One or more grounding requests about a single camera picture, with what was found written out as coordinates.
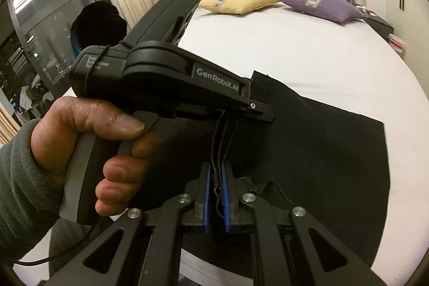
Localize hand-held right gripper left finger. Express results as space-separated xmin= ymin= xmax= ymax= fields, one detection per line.
xmin=43 ymin=162 xmax=215 ymax=286

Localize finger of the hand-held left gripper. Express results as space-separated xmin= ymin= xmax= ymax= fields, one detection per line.
xmin=213 ymin=98 xmax=276 ymax=169

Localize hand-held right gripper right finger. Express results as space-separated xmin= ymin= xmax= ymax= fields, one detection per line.
xmin=221 ymin=162 xmax=387 ymax=286

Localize black pants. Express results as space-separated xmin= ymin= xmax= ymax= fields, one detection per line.
xmin=127 ymin=70 xmax=393 ymax=270

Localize person's left forearm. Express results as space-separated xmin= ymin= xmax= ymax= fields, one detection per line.
xmin=0 ymin=118 xmax=68 ymax=265

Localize person's left hand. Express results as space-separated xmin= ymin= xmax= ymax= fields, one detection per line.
xmin=30 ymin=96 xmax=159 ymax=216

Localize white bed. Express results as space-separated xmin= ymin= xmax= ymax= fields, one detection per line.
xmin=20 ymin=0 xmax=424 ymax=286

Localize yellow cushion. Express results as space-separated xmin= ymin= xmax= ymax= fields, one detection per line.
xmin=198 ymin=0 xmax=282 ymax=15

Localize purple cushion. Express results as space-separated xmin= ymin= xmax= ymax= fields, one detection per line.
xmin=281 ymin=0 xmax=367 ymax=24

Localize dark window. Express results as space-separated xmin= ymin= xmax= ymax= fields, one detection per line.
xmin=0 ymin=0 xmax=111 ymax=139

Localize dark grey nightstand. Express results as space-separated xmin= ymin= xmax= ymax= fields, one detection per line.
xmin=364 ymin=13 xmax=394 ymax=39

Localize small red white items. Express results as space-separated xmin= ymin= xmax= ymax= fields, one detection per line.
xmin=357 ymin=5 xmax=378 ymax=18

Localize striped pastel waste bin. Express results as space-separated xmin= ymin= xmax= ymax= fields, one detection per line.
xmin=387 ymin=34 xmax=405 ymax=57

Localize white wardrobe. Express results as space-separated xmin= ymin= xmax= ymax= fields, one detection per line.
xmin=379 ymin=0 xmax=429 ymax=72

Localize black cable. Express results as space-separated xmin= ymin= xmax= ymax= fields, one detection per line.
xmin=15 ymin=216 xmax=101 ymax=266

